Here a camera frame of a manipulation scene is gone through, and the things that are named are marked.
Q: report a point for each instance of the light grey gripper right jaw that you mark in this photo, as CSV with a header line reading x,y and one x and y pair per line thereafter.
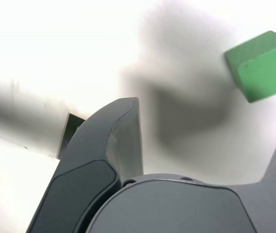
x,y
177,208

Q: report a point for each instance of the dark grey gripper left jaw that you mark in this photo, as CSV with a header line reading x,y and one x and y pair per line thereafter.
x,y
87,157

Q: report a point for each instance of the green cube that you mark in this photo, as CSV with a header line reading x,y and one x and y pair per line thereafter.
x,y
262,70

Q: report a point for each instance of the black tape strip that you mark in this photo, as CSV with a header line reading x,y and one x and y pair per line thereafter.
x,y
71,131

